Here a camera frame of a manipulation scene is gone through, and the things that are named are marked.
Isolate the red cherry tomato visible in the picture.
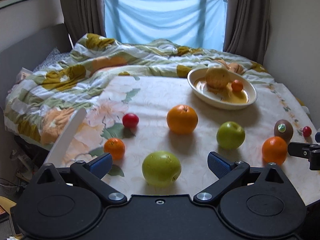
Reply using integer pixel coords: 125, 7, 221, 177
122, 113, 139, 128
303, 126, 312, 138

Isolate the large orange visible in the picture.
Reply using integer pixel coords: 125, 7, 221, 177
261, 137, 287, 165

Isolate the brown kiwi with sticker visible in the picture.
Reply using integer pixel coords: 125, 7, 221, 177
274, 119, 293, 143

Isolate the tiny mandarin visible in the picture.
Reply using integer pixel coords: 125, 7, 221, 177
104, 138, 125, 160

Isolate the small green apple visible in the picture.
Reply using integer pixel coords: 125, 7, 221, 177
142, 151, 182, 187

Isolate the small mandarin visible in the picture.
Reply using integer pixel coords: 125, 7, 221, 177
231, 80, 244, 93

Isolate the yellow pear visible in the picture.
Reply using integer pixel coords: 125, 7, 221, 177
204, 67, 230, 89

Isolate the cream oval bowl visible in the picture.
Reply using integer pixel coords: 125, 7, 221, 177
187, 68, 258, 111

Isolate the striped floral duvet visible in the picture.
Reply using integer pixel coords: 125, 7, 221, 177
4, 33, 274, 147

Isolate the small white box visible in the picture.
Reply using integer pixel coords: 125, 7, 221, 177
16, 67, 33, 83

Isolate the patterned grey pillow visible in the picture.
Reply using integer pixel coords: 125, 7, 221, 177
33, 47, 69, 72

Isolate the right brown curtain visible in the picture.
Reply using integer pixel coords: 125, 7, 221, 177
223, 0, 270, 64

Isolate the brown curtain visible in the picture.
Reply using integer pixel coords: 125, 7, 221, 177
60, 0, 106, 43
223, 0, 270, 64

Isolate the grey headboard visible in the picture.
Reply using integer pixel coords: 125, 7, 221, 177
0, 23, 73, 108

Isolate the light blue window sheet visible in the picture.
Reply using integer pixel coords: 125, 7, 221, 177
104, 0, 227, 51

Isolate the left brown curtain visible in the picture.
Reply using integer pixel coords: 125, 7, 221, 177
60, 0, 106, 43

